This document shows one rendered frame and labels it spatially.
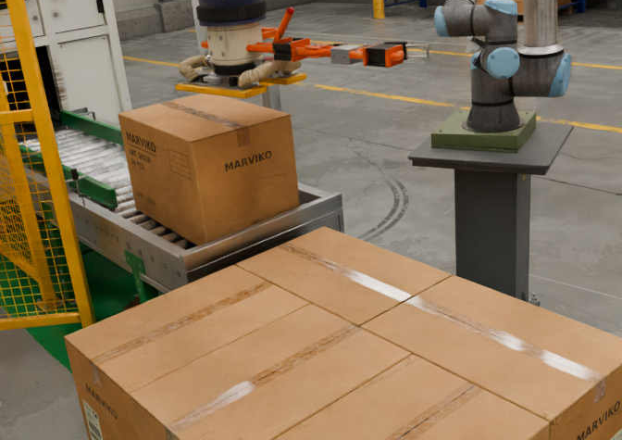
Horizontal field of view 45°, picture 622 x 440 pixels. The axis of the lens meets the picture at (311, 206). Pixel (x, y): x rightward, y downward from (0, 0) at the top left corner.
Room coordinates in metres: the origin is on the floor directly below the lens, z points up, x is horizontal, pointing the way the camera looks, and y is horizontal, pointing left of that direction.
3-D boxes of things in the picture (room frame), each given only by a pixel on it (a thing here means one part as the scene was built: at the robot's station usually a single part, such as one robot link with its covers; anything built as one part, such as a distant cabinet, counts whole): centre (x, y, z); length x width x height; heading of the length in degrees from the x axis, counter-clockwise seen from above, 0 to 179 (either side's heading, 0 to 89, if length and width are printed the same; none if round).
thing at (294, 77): (2.56, 0.13, 1.11); 0.34 x 0.10 x 0.05; 47
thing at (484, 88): (2.67, -0.71, 1.00); 0.17 x 0.15 x 0.18; 60
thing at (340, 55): (2.17, -0.14, 1.21); 0.07 x 0.07 x 0.04; 47
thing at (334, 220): (2.43, 0.16, 0.47); 0.70 x 0.03 x 0.15; 128
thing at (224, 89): (2.42, 0.26, 1.11); 0.34 x 0.10 x 0.05; 47
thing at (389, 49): (2.07, -0.24, 1.22); 0.08 x 0.07 x 0.05; 47
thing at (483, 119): (2.67, -0.70, 0.86); 0.19 x 0.19 x 0.10
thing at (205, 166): (2.71, 0.37, 0.75); 0.60 x 0.40 x 0.40; 35
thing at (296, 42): (2.32, 0.01, 1.22); 0.10 x 0.08 x 0.06; 137
